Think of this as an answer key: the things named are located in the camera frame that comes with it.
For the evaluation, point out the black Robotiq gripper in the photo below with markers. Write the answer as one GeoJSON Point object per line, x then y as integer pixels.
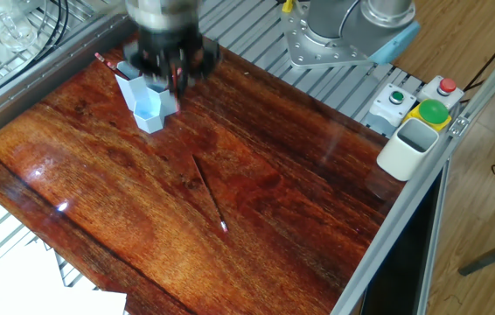
{"type": "Point", "coordinates": [173, 48]}

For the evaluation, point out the light blue hexagonal pen holder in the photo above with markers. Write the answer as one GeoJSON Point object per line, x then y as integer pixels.
{"type": "Point", "coordinates": [147, 114]}

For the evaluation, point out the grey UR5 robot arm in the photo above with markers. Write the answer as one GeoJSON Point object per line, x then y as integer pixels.
{"type": "Point", "coordinates": [361, 22]}

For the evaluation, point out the white rounded rectangular pen holder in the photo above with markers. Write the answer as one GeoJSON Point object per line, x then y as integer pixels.
{"type": "Point", "coordinates": [400, 157]}

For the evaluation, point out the brown wood-grain board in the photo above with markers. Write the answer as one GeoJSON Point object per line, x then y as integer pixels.
{"type": "Point", "coordinates": [300, 192]}

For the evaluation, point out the clear plastic container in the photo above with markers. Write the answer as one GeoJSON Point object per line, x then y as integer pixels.
{"type": "Point", "coordinates": [7, 24]}

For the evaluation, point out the white control button box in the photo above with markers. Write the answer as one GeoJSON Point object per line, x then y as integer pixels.
{"type": "Point", "coordinates": [386, 109]}

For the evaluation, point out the large white paper sheet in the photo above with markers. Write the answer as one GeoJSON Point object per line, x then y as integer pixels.
{"type": "Point", "coordinates": [11, 293]}

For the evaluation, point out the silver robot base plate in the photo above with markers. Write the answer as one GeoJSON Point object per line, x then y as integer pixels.
{"type": "Point", "coordinates": [313, 48]}

